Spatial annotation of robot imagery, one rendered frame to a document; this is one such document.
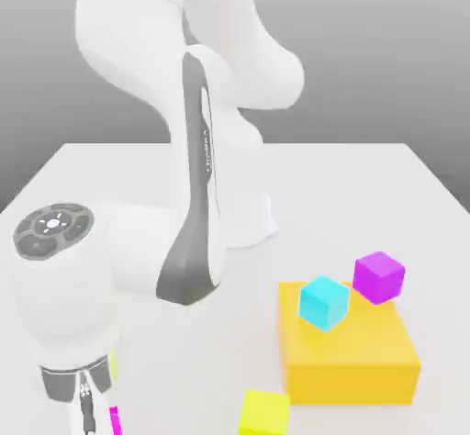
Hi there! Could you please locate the small cyan cube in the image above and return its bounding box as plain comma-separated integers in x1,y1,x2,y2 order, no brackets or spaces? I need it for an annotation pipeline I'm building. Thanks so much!
297,274,351,334

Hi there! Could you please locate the small purple cube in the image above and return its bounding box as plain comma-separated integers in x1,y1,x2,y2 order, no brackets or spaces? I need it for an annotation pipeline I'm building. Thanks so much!
352,251,407,307

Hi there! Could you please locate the small magenta cube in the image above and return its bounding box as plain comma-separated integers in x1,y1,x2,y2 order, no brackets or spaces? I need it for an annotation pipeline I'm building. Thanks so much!
108,406,123,435

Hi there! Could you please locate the large orange box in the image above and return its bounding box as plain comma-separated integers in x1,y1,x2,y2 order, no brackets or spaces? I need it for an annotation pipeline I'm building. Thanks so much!
277,281,422,407

